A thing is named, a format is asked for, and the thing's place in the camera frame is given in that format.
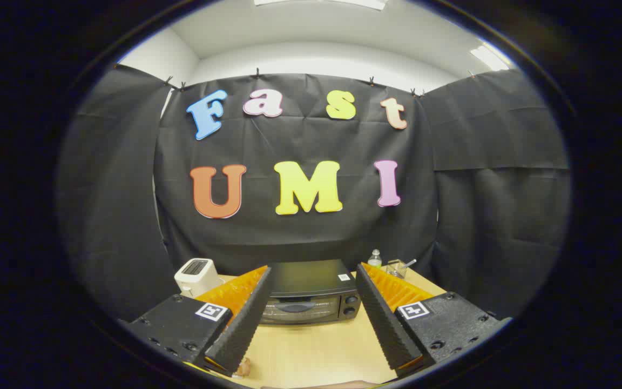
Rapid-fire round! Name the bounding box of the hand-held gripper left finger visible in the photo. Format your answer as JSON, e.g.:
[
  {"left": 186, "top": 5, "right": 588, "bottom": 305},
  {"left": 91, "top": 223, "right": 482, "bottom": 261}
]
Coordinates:
[{"left": 122, "top": 265, "right": 275, "bottom": 378}]

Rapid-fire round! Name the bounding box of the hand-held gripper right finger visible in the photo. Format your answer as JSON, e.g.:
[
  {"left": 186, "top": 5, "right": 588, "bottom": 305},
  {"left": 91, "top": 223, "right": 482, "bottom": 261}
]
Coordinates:
[{"left": 355, "top": 263, "right": 512, "bottom": 378}]

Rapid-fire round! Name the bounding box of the black toaster oven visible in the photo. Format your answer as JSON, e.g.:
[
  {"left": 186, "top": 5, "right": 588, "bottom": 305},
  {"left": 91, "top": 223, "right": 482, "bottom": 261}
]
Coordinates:
[{"left": 260, "top": 259, "right": 363, "bottom": 326}]

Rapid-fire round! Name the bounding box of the white pop-up toaster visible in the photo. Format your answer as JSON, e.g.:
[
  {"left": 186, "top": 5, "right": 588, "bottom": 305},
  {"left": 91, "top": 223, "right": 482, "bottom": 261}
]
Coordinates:
[{"left": 174, "top": 258, "right": 225, "bottom": 299}]

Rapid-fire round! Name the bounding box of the glass jar with spoon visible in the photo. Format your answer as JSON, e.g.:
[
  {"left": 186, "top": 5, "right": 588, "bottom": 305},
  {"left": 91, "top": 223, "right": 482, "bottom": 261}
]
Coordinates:
[{"left": 386, "top": 259, "right": 417, "bottom": 280}]

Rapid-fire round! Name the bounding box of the ceiling light panel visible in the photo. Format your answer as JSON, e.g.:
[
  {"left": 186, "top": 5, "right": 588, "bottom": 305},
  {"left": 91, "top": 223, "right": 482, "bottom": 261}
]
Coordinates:
[
  {"left": 470, "top": 45, "right": 510, "bottom": 72},
  {"left": 254, "top": 0, "right": 387, "bottom": 10}
]

